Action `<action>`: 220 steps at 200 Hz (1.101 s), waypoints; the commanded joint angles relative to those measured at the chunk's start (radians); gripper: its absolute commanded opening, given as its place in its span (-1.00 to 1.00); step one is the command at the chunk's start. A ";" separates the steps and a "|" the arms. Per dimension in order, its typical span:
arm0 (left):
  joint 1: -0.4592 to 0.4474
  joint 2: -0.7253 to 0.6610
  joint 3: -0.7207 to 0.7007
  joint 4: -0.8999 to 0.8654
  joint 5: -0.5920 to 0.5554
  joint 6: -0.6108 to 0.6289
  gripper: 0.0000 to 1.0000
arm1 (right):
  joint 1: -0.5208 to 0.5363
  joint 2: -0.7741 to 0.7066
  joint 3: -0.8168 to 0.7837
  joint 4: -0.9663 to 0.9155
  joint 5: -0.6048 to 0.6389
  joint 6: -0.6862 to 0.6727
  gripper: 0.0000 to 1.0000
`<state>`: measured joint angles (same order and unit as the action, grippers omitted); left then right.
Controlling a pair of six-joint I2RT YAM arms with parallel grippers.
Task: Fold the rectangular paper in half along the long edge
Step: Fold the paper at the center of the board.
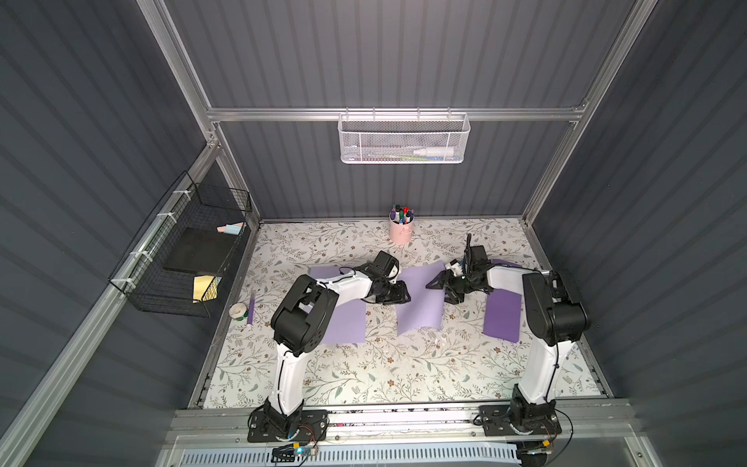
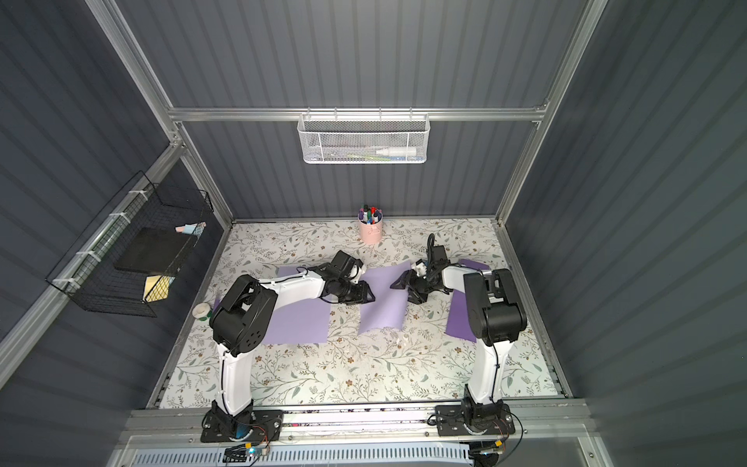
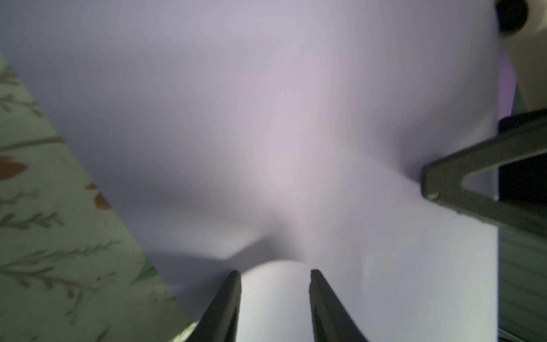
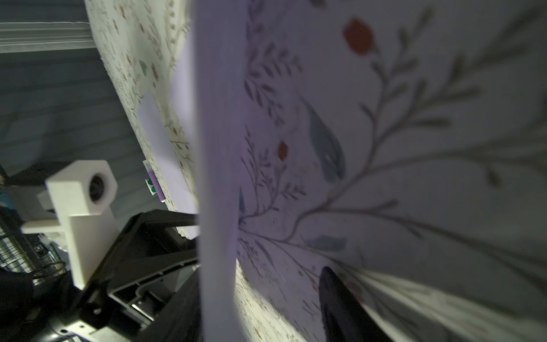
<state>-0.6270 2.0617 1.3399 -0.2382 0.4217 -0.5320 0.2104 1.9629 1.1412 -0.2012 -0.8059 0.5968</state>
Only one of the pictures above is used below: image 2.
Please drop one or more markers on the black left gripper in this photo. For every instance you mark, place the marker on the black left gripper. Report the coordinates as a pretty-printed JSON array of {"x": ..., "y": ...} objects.
[{"x": 355, "y": 292}]

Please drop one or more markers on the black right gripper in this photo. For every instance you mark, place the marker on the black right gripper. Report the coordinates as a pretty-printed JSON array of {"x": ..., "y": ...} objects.
[{"x": 415, "y": 282}]

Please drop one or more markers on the light lavender paper sheet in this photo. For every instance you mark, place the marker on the light lavender paper sheet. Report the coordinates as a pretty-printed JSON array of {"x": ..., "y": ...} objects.
[
  {"x": 390, "y": 306},
  {"x": 300, "y": 315}
]

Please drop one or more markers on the dark purple paper sheet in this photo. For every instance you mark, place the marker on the dark purple paper sheet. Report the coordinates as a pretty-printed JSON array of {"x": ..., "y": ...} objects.
[{"x": 458, "y": 325}]

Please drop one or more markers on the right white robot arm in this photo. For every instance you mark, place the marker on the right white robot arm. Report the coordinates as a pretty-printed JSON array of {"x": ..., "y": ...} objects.
[{"x": 496, "y": 318}]

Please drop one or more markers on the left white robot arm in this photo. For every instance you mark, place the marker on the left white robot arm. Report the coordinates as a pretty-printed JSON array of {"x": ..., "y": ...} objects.
[{"x": 240, "y": 323}]

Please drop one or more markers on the pink pen cup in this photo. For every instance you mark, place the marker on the pink pen cup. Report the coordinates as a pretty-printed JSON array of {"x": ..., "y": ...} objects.
[{"x": 370, "y": 224}]

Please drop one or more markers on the white marker in basket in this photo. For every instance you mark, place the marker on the white marker in basket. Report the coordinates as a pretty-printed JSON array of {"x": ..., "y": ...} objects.
[{"x": 398, "y": 153}]

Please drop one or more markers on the green dot sticker roll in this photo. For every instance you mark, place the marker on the green dot sticker roll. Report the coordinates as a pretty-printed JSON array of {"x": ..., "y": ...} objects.
[{"x": 202, "y": 311}]

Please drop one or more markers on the white perforated vent panel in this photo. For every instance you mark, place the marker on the white perforated vent panel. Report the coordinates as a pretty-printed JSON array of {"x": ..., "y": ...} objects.
[{"x": 407, "y": 454}]

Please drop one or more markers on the pastel sticky note stack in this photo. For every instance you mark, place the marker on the pastel sticky note stack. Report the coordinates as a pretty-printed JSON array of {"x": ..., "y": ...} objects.
[{"x": 191, "y": 229}]

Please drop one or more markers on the yellow sticky note pad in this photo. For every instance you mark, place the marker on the yellow sticky note pad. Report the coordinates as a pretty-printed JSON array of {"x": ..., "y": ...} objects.
[{"x": 156, "y": 288}]

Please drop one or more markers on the black notebook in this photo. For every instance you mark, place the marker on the black notebook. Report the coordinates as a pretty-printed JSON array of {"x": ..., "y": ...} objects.
[{"x": 155, "y": 251}]

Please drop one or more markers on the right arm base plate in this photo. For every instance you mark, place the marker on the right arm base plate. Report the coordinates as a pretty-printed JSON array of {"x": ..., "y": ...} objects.
[{"x": 473, "y": 420}]

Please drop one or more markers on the white wire mesh basket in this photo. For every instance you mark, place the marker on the white wire mesh basket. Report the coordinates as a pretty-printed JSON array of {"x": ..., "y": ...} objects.
[{"x": 336, "y": 141}]

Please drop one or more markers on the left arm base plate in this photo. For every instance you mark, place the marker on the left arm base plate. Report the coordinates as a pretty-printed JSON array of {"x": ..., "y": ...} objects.
[{"x": 248, "y": 427}]

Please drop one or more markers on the aluminium front rail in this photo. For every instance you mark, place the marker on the aluminium front rail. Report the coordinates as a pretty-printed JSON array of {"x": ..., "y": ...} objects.
[{"x": 359, "y": 423}]

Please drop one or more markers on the black wire wall basket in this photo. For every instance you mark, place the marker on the black wire wall basket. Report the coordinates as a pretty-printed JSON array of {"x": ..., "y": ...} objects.
[{"x": 90, "y": 280}]

